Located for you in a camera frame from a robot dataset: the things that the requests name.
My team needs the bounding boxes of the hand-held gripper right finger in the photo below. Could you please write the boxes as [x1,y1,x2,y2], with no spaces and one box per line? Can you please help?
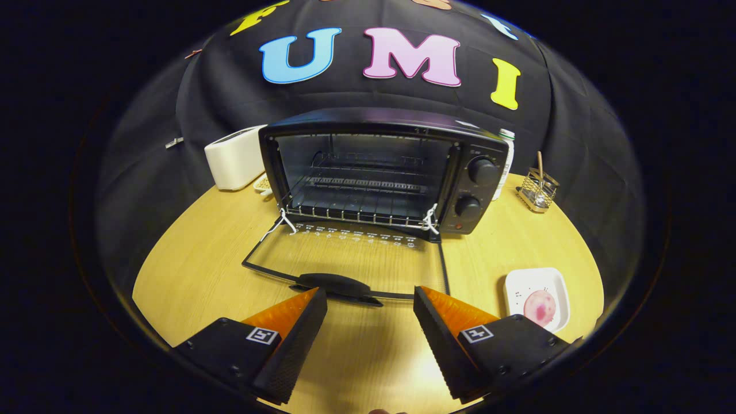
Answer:
[413,285,582,403]

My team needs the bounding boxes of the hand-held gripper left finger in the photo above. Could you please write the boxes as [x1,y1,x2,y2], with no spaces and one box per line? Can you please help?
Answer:
[172,286,328,405]

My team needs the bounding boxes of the white square plate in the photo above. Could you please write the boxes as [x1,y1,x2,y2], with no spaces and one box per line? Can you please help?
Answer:
[504,267,570,334]

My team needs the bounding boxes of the round pink ham slice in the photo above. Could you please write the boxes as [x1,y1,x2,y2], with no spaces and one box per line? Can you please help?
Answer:
[523,289,557,327]

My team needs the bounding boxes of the black toaster oven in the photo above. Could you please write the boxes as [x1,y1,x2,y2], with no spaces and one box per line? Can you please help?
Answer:
[241,108,511,306]

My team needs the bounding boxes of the white bread toaster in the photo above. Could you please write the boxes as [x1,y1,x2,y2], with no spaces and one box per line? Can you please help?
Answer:
[204,125,268,191]

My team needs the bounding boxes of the white bottle green label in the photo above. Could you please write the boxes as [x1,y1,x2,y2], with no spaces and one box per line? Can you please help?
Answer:
[492,128,516,201]

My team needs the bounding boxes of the wire mesh utensil holder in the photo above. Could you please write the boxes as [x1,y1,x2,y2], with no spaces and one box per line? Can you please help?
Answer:
[516,168,560,214]

